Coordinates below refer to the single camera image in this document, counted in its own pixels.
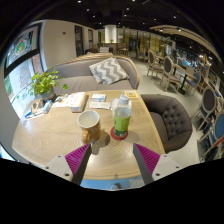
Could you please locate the grey curved sofa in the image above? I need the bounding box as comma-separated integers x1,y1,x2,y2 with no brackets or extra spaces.
49,54,141,97

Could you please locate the grey white chevron cushion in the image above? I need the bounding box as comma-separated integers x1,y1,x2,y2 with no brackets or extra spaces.
88,57,131,86

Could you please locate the small white blue box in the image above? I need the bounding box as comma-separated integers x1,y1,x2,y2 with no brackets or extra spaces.
90,93,107,102

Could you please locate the green potted plant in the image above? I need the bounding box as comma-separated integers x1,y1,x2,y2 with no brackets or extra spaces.
29,67,70,101

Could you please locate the group of ceiling lights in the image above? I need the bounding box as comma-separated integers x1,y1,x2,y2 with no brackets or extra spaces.
76,0,188,33

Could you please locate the yellow card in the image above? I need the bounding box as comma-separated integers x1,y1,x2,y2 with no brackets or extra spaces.
123,89,140,100

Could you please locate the green-labelled clear drink bottle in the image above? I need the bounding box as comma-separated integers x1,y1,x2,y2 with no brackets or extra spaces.
113,94,133,138

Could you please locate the blue tissue pack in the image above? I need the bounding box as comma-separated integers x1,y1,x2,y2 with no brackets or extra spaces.
42,99,54,115

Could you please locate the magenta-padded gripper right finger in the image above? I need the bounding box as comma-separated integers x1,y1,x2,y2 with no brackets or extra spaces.
132,143,184,185

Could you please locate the group of dining chairs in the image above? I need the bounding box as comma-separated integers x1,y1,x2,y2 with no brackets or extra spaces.
145,49,224,162

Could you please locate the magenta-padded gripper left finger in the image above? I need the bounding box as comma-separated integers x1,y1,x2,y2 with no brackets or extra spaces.
41,143,92,186

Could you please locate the window with festive decals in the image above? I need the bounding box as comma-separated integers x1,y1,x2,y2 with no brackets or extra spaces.
3,23,45,115

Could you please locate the white paper packet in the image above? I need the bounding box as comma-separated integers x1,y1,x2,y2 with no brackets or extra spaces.
87,100,111,111

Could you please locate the brown mug with white inside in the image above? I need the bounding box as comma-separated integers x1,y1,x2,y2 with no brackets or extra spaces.
77,110,102,145

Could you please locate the grey tufted armchair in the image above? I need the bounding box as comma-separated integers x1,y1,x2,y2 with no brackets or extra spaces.
140,93,194,154

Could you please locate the flat round red coaster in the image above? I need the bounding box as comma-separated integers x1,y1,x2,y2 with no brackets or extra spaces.
110,125,130,141

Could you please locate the plain glass window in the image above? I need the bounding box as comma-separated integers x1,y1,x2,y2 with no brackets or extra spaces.
0,143,16,162

